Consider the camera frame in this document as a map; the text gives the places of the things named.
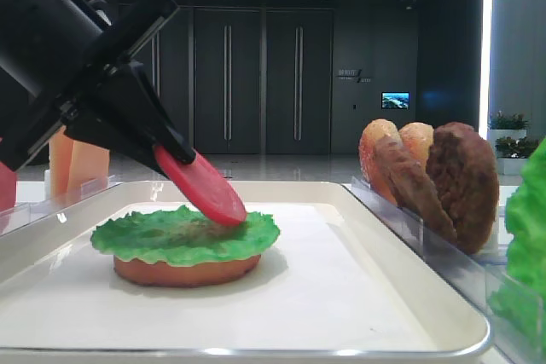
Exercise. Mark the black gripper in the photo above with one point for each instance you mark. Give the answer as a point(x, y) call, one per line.
point(83, 74)

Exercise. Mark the red tomato slice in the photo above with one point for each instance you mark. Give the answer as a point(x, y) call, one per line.
point(204, 187)
point(8, 186)

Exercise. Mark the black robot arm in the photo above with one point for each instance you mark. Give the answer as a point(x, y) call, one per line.
point(85, 80)

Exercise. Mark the orange cheese slice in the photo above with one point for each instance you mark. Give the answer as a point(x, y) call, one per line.
point(73, 163)

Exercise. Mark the green lettuce leaf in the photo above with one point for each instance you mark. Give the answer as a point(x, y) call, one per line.
point(183, 238)

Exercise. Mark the bottom bread slice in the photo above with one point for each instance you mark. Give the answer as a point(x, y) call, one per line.
point(201, 274)

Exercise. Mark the pale bread slice left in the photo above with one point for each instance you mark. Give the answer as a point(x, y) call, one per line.
point(368, 159)

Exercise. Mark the pale bread slice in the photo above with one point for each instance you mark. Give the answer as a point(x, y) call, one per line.
point(417, 137)
point(368, 159)

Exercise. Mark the brown meat patty rear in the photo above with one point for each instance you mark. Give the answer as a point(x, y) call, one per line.
point(412, 187)

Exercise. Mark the brown meat patty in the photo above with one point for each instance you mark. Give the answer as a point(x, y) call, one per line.
point(463, 168)
point(412, 187)

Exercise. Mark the pale bread slice right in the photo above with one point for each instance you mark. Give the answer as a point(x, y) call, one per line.
point(417, 137)

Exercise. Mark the brown meat patty front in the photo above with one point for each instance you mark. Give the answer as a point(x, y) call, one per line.
point(463, 168)

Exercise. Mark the green lettuce in rack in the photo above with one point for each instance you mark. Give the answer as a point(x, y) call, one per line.
point(522, 236)

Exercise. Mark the dark double doors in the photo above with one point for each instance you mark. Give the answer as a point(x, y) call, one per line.
point(246, 81)

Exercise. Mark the clear acrylic left rack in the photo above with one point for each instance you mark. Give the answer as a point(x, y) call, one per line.
point(33, 202)

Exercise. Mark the clear acrylic rack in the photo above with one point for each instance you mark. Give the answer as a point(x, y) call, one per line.
point(476, 277)
point(33, 202)

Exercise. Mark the white metal tray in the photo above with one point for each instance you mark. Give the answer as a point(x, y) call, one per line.
point(338, 286)

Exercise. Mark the potted plants planter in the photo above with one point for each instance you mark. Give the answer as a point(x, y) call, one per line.
point(507, 134)

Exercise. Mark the clear acrylic right rack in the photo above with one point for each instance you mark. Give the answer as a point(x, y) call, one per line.
point(476, 277)

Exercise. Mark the wall display screen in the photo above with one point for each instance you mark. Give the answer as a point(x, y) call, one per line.
point(395, 100)

